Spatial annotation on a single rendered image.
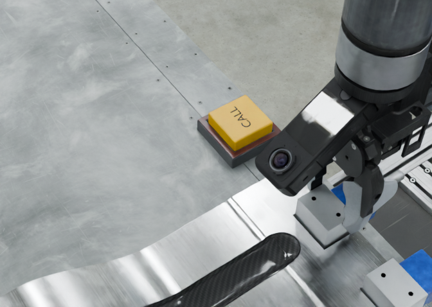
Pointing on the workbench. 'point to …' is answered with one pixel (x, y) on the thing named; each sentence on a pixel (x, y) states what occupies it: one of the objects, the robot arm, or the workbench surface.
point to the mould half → (104, 289)
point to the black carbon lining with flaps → (237, 274)
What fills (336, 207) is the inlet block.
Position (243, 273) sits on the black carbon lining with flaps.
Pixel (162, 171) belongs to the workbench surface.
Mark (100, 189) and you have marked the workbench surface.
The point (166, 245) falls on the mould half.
